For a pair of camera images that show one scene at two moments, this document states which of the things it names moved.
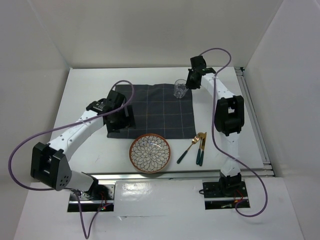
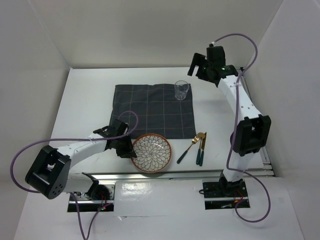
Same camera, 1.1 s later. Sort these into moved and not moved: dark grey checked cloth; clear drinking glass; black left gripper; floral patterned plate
Moved: black left gripper
Not moved: dark grey checked cloth; clear drinking glass; floral patterned plate
